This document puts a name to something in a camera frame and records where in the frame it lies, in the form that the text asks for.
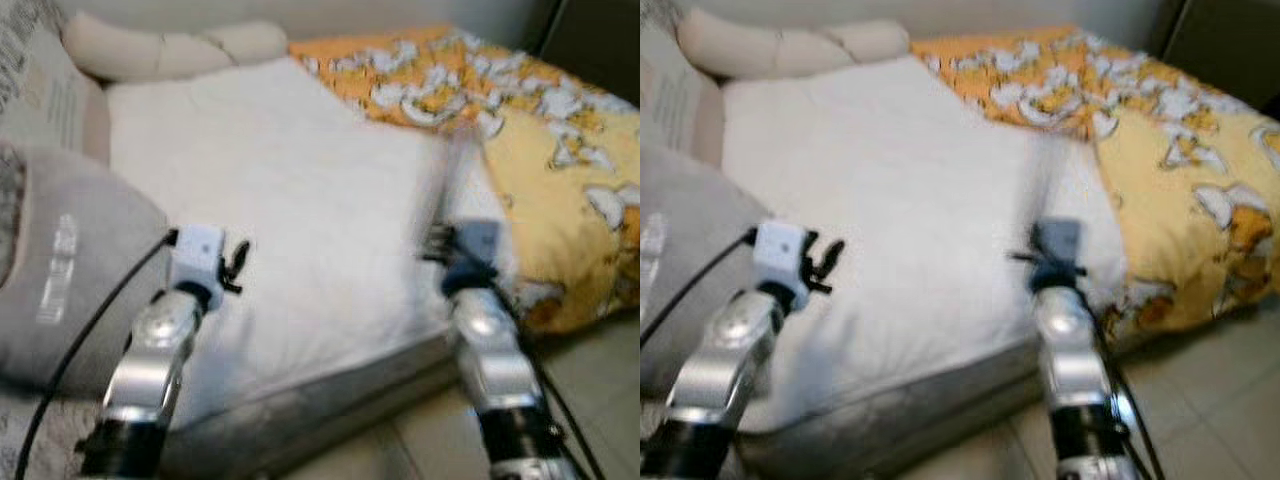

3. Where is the white bed quilt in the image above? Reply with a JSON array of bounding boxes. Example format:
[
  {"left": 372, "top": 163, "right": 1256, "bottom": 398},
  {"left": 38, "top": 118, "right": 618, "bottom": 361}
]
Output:
[
  {"left": 105, "top": 55, "right": 521, "bottom": 433},
  {"left": 720, "top": 55, "right": 1131, "bottom": 437}
]

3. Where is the grey smiley pillow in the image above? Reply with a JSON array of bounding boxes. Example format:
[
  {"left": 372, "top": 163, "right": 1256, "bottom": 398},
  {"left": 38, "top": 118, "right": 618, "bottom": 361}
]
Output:
[
  {"left": 640, "top": 140, "right": 763, "bottom": 401},
  {"left": 0, "top": 140, "right": 173, "bottom": 397}
]

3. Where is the grey bed base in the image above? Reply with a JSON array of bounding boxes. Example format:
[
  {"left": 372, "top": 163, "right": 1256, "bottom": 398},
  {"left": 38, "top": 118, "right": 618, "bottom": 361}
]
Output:
[
  {"left": 740, "top": 335, "right": 1053, "bottom": 477},
  {"left": 160, "top": 330, "right": 483, "bottom": 477}
]

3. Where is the yellow orange cartoon blanket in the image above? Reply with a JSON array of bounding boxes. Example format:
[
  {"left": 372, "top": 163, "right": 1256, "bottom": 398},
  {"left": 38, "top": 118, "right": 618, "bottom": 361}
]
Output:
[
  {"left": 290, "top": 25, "right": 641, "bottom": 337},
  {"left": 912, "top": 25, "right": 1280, "bottom": 337}
]

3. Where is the beige printed pillow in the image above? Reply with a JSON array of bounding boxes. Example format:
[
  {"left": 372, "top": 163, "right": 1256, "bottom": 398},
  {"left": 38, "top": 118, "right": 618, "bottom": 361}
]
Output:
[
  {"left": 0, "top": 20, "right": 111, "bottom": 163},
  {"left": 640, "top": 20, "right": 727, "bottom": 167}
]

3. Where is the beige padded headboard cushion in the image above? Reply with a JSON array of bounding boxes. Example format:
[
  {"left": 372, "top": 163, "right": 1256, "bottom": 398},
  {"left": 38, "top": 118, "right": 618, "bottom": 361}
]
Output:
[
  {"left": 678, "top": 8, "right": 911, "bottom": 81},
  {"left": 62, "top": 12, "right": 291, "bottom": 83}
]

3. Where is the dark cabinet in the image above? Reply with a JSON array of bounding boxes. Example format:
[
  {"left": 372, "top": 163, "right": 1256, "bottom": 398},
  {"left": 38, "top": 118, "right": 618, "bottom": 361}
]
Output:
[
  {"left": 1165, "top": 0, "right": 1280, "bottom": 97},
  {"left": 540, "top": 0, "right": 641, "bottom": 106}
]

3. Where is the grey patterned cloth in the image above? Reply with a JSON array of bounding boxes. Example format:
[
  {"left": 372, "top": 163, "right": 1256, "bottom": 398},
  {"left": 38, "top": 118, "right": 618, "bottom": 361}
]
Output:
[
  {"left": 0, "top": 0, "right": 63, "bottom": 111},
  {"left": 640, "top": 0, "right": 683, "bottom": 41}
]

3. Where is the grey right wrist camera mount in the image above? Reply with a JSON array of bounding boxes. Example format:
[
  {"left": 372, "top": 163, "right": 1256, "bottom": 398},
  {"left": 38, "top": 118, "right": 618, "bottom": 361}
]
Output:
[
  {"left": 455, "top": 220, "right": 502, "bottom": 269},
  {"left": 1035, "top": 218, "right": 1085, "bottom": 267}
]

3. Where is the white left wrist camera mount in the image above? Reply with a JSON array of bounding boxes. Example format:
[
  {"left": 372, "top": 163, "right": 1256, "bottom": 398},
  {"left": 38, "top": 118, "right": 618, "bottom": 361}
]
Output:
[
  {"left": 168, "top": 224, "right": 225, "bottom": 288},
  {"left": 752, "top": 220, "right": 809, "bottom": 287}
]

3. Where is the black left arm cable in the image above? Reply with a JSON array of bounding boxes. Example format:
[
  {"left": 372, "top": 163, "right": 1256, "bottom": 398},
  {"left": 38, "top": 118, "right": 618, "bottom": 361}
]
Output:
[
  {"left": 14, "top": 230, "right": 181, "bottom": 480},
  {"left": 640, "top": 228, "right": 759, "bottom": 349}
]

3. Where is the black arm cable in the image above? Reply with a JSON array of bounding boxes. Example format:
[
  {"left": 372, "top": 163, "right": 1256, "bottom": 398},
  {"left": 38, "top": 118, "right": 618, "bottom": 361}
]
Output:
[
  {"left": 1092, "top": 318, "right": 1167, "bottom": 480},
  {"left": 498, "top": 290, "right": 607, "bottom": 480},
  {"left": 640, "top": 228, "right": 759, "bottom": 349},
  {"left": 14, "top": 230, "right": 181, "bottom": 480}
]

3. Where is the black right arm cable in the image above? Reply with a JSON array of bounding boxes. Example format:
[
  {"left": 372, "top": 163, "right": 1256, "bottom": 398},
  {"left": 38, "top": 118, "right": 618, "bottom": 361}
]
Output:
[
  {"left": 1092, "top": 318, "right": 1167, "bottom": 480},
  {"left": 498, "top": 290, "right": 607, "bottom": 480}
]

